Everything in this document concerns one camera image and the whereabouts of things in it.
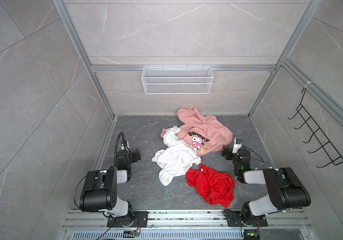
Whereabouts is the red cloth garment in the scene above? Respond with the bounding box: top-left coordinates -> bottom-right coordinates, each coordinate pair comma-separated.
185,164 -> 235,208

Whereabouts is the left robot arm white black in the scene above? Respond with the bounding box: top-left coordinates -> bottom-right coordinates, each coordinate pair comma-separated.
78,149 -> 141,222

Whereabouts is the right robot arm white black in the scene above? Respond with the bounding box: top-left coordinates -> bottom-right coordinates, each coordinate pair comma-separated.
221,147 -> 311,226

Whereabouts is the white cloth garment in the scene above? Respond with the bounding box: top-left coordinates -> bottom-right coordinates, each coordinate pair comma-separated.
152,126 -> 201,187

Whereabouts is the pink hoodie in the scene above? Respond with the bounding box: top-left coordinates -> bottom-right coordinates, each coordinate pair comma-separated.
161,108 -> 233,158

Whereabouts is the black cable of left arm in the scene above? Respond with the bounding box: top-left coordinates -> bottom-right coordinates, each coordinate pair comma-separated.
73,131 -> 126,240

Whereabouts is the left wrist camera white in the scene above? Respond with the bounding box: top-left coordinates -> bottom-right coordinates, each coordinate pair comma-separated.
121,140 -> 131,152

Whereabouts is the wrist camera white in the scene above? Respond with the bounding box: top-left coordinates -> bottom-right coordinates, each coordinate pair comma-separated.
232,138 -> 243,154
121,140 -> 131,152

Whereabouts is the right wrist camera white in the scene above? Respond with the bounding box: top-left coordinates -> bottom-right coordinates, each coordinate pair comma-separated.
232,138 -> 243,154

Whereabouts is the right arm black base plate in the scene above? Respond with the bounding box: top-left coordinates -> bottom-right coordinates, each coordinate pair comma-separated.
222,209 -> 268,227

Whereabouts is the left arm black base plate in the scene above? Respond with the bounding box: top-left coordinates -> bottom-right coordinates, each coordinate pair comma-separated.
107,211 -> 149,228

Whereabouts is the black wire hook rack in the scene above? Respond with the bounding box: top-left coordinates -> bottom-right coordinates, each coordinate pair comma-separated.
287,88 -> 343,169

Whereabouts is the aluminium mounting rail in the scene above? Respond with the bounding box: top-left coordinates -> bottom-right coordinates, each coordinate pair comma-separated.
60,209 -> 311,230

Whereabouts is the white wire mesh basket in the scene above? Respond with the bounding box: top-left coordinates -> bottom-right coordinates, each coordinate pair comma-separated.
141,67 -> 213,95

